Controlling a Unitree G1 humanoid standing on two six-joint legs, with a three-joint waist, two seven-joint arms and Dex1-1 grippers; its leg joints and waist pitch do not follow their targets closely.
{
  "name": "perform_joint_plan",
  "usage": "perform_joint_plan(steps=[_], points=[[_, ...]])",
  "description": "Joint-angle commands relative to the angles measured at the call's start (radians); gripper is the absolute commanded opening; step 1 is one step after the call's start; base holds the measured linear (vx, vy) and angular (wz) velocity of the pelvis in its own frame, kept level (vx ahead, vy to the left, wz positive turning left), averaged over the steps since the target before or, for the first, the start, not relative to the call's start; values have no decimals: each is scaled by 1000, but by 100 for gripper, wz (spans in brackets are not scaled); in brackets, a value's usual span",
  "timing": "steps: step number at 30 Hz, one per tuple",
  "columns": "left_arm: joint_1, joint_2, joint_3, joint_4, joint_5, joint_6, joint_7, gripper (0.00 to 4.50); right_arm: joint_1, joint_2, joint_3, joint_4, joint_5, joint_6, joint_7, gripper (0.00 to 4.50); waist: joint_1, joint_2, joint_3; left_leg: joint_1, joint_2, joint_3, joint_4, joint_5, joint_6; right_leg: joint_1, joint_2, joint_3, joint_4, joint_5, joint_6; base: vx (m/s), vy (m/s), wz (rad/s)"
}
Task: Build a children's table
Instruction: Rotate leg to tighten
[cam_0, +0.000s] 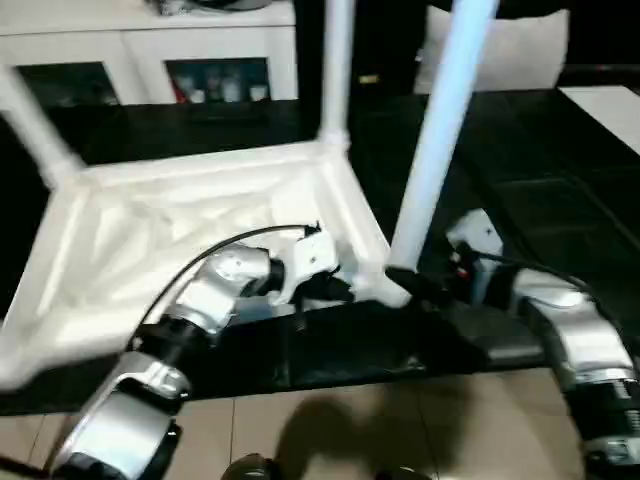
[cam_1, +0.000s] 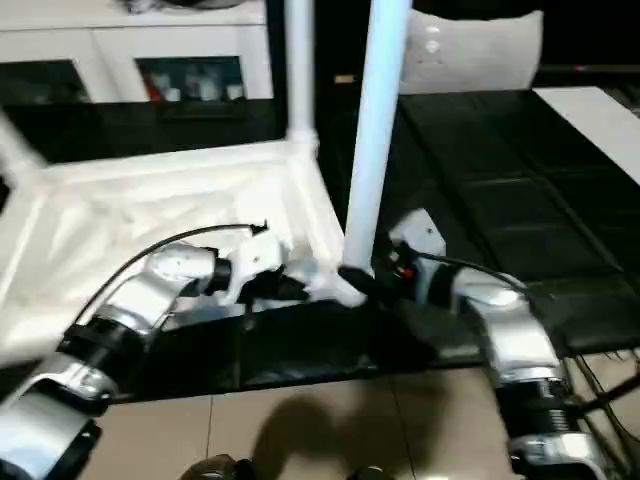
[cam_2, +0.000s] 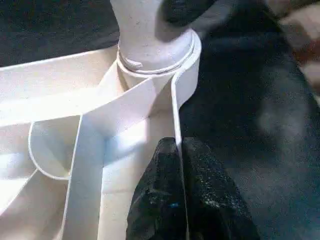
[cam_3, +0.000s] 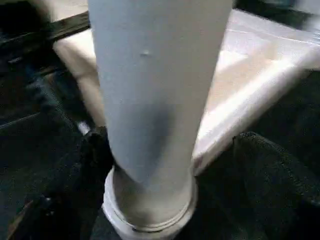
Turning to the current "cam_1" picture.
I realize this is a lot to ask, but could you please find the white plastic table top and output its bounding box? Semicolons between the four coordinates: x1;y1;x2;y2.
0;136;372;372

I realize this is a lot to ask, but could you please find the black work mat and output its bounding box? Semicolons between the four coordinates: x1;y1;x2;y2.
0;89;640;402

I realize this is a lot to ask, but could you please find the dark robot left foot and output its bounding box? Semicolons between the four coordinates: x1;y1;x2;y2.
181;452;255;480

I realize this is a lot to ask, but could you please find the dark robot foot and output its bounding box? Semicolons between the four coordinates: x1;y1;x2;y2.
348;463;392;480
181;452;255;480

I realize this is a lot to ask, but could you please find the dark robot right foot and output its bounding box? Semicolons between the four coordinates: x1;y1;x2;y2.
348;463;392;480

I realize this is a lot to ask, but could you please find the black box with gold label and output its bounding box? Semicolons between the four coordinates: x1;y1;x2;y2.
266;0;417;142

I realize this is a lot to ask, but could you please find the grey cushion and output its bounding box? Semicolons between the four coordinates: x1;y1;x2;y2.
398;8;546;96

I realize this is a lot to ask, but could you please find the white flat board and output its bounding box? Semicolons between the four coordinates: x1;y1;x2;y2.
531;85;640;185

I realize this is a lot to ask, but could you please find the dark round device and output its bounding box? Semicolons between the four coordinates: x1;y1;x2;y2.
163;0;247;11

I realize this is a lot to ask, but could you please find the white glass-door cabinet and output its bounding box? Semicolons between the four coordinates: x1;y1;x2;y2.
0;0;275;105

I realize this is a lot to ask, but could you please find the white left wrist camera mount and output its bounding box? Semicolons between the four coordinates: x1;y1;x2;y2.
218;233;290;307

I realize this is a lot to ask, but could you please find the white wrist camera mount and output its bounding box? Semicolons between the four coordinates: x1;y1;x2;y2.
218;233;290;307
387;207;448;302

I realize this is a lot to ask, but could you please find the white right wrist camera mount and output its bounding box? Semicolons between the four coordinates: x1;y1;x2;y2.
387;207;448;302

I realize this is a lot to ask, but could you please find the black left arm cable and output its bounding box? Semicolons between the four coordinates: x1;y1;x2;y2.
73;218;270;327

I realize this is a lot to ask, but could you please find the thin black floor cable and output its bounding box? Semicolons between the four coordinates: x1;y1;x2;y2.
573;348;640;437

